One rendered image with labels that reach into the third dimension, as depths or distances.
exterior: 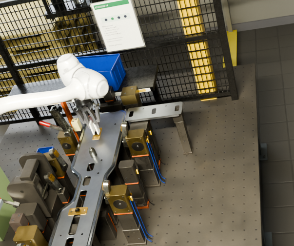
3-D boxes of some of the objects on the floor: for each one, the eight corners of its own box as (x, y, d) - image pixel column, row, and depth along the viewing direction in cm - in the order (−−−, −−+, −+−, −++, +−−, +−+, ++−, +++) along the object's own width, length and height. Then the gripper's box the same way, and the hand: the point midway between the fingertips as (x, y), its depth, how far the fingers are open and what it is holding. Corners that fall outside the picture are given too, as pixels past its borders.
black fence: (258, 187, 327) (219, -36, 232) (-7, 209, 377) (-128, 32, 282) (257, 172, 338) (220, -49, 243) (-1, 195, 387) (-115, 20, 293)
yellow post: (240, 183, 334) (175, -136, 211) (213, 185, 338) (134, -126, 216) (240, 164, 347) (178, -147, 225) (214, 166, 352) (140, -137, 229)
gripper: (64, 101, 229) (81, 139, 244) (93, 97, 226) (109, 136, 240) (68, 92, 235) (84, 129, 249) (96, 87, 231) (111, 126, 246)
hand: (94, 127), depth 243 cm, fingers closed, pressing on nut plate
